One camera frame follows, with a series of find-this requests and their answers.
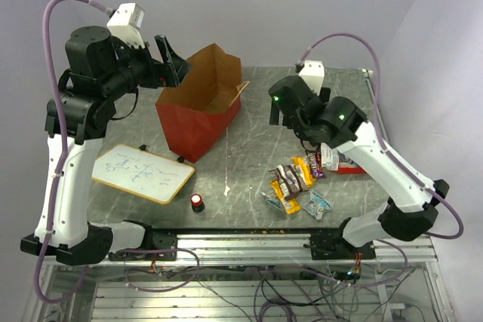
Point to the red candy assortment bag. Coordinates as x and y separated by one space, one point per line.
338 163

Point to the small whiteboard yellow frame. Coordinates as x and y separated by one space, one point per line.
141 173

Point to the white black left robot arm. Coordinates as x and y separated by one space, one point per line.
103 67

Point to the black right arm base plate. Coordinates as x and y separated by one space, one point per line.
329 247

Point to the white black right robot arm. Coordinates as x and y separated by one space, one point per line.
411 208

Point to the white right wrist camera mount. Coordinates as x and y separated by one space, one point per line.
313 73

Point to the red cap black marker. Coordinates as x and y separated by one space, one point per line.
197 203

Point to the aluminium frame rail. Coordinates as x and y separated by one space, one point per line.
278 249

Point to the purple M&M's packet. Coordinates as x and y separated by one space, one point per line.
315 164

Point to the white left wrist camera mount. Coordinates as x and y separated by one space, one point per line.
125 24

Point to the brown white snack bar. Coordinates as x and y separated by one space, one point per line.
289 175

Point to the yellow snack packet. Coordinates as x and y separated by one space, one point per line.
303 168
289 204

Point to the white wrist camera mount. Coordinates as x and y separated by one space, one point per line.
125 24
313 73

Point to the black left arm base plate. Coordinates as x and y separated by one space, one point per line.
162 247

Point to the red paper bag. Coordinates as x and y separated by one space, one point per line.
197 113

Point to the blue white snack wrapper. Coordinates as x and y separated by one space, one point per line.
272 200

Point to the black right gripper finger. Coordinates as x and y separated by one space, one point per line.
325 94
274 115

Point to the light blue snack wrapper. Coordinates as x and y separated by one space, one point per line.
316 204

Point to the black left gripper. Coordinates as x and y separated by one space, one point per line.
161 74

